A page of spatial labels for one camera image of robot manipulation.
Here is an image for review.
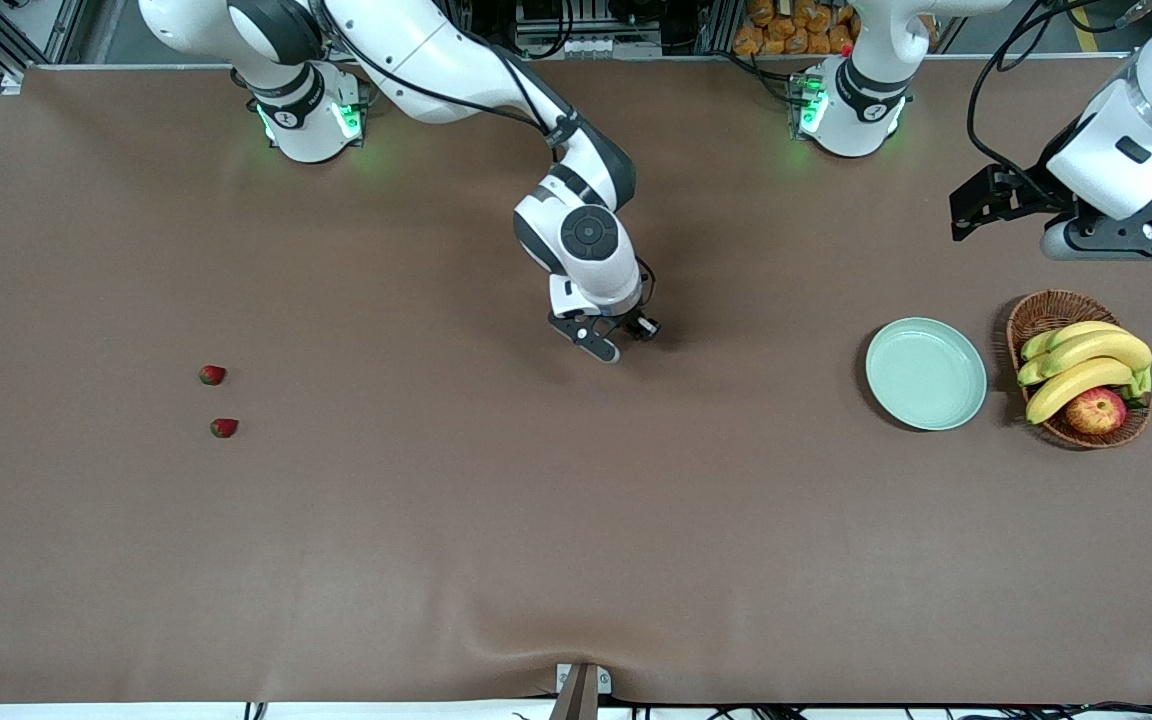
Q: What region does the brown bar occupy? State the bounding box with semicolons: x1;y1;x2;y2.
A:
548;664;600;720

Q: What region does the grey metal clamp bracket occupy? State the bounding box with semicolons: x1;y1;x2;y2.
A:
556;663;613;696

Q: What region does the brown wicker basket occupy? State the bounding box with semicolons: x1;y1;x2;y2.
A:
1006;290;1152;450

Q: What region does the pale green round plate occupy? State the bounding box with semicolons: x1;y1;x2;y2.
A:
865;317;989;432

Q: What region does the red yellow apple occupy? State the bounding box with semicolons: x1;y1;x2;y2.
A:
1064;388;1129;436

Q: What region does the brown table mat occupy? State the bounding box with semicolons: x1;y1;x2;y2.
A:
0;55;1152;706

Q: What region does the pile of orange buns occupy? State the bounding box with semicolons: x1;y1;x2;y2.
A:
733;0;862;57

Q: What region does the aluminium frame profile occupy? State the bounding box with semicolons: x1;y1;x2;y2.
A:
0;0;87;81

